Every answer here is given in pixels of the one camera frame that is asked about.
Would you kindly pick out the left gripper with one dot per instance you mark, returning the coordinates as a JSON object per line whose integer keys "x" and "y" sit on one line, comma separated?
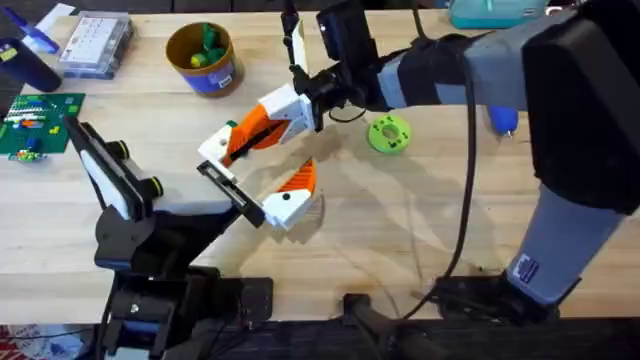
{"x": 190, "y": 192}

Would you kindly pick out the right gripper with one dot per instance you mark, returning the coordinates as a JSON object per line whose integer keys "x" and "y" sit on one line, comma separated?
{"x": 350, "y": 90}

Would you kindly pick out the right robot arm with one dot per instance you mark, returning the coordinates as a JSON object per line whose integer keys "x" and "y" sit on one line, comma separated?
{"x": 575, "y": 100}

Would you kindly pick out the blue electric screwdriver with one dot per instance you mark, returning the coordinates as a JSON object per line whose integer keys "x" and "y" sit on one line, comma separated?
{"x": 502, "y": 120}

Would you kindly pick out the brown toy tub blue label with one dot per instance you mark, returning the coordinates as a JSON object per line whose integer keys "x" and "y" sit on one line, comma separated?
{"x": 205, "y": 70}

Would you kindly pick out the green disc with holes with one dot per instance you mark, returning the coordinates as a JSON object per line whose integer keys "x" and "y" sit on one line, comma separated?
{"x": 381, "y": 142}

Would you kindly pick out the black table clamp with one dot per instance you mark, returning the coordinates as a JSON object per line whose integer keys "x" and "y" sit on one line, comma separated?
{"x": 370, "y": 315}

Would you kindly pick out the clear plastic parts box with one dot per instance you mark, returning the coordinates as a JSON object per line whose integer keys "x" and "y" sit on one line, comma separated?
{"x": 95, "y": 45}

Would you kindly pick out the green board with blocks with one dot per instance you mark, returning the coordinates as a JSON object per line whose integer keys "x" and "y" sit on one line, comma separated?
{"x": 40, "y": 125}

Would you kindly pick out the teal box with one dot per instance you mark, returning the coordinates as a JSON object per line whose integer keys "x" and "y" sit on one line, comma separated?
{"x": 495, "y": 15}

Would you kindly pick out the white paper sheet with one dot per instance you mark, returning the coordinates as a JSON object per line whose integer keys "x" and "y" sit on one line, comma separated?
{"x": 57, "y": 17}

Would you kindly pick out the dark navy cylinder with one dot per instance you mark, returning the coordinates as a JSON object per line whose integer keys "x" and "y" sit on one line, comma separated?
{"x": 30, "y": 67}

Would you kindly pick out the blue hand tool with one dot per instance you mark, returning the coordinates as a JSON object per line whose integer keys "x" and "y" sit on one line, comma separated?
{"x": 37, "y": 37}

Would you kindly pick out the colourful printed bag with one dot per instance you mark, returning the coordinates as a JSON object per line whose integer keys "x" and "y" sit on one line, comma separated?
{"x": 35, "y": 345}

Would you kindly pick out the black rail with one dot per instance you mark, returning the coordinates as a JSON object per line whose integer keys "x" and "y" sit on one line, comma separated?
{"x": 500, "y": 342}

